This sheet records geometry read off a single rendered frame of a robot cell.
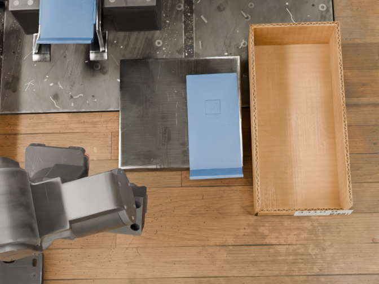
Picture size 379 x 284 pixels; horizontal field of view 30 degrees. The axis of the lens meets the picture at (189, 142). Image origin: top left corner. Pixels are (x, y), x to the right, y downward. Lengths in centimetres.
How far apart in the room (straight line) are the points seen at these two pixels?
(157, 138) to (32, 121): 18
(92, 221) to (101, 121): 35
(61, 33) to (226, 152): 27
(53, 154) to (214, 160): 26
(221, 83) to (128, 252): 26
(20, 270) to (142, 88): 30
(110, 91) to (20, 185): 41
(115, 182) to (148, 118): 32
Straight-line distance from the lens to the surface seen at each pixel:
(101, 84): 103
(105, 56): 95
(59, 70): 105
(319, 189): 97
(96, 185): 66
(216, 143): 96
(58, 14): 98
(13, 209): 63
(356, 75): 103
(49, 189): 68
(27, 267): 98
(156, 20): 101
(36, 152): 79
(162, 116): 98
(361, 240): 98
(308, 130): 99
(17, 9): 100
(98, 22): 96
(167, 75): 100
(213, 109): 97
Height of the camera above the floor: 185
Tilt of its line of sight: 75 degrees down
